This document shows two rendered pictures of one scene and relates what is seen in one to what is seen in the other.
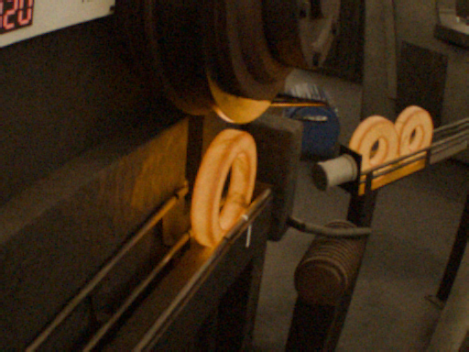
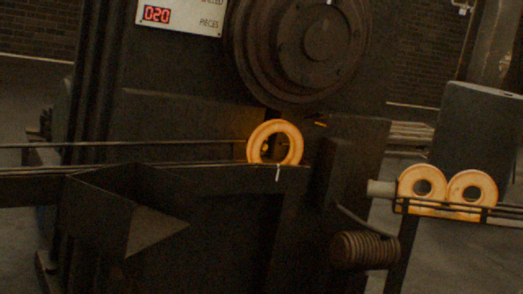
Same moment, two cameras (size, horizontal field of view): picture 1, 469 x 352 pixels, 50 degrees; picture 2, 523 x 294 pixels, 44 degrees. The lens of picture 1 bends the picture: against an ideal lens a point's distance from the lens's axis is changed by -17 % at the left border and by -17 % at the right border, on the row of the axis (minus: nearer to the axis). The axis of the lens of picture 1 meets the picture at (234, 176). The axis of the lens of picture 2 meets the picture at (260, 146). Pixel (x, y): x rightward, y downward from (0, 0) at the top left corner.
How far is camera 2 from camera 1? 1.44 m
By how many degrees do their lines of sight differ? 40
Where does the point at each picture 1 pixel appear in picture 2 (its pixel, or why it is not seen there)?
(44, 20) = (176, 24)
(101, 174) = (195, 100)
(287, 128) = (337, 142)
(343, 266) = (355, 242)
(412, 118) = (467, 175)
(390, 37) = not seen: outside the picture
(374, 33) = not seen: outside the picture
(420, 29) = not seen: outside the picture
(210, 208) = (252, 144)
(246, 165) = (293, 144)
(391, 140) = (438, 185)
